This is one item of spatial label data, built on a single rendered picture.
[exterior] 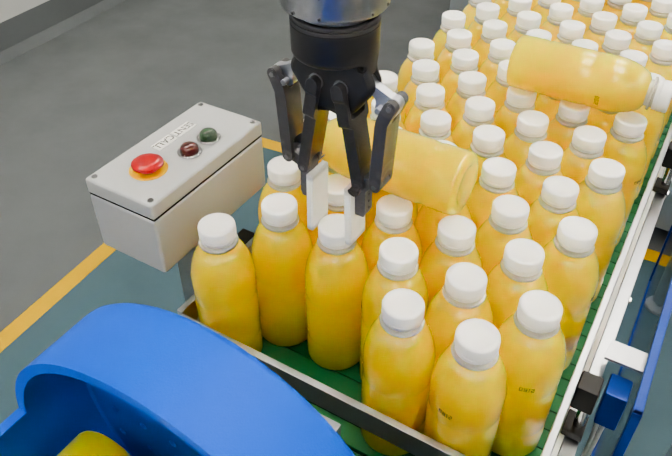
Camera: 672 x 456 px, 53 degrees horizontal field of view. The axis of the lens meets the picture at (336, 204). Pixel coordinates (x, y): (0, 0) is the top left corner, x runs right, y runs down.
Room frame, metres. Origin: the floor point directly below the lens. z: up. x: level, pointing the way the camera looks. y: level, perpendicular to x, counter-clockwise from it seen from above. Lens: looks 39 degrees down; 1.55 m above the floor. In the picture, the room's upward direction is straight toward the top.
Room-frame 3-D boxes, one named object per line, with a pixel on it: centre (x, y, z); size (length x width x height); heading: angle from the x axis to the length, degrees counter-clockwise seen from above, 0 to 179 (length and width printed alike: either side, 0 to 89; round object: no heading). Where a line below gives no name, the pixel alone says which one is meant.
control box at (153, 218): (0.67, 0.19, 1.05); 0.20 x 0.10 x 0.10; 149
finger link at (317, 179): (0.54, 0.02, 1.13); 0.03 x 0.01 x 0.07; 148
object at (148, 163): (0.62, 0.21, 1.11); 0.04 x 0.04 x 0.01
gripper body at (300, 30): (0.53, 0.00, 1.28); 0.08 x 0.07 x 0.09; 58
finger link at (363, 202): (0.51, -0.03, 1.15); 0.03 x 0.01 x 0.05; 58
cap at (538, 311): (0.42, -0.18, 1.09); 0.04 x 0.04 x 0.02
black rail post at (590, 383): (0.42, -0.26, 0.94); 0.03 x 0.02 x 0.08; 149
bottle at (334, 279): (0.53, 0.00, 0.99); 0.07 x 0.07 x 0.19
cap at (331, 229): (0.53, 0.00, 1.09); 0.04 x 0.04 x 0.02
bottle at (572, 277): (0.52, -0.25, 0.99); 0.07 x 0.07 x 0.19
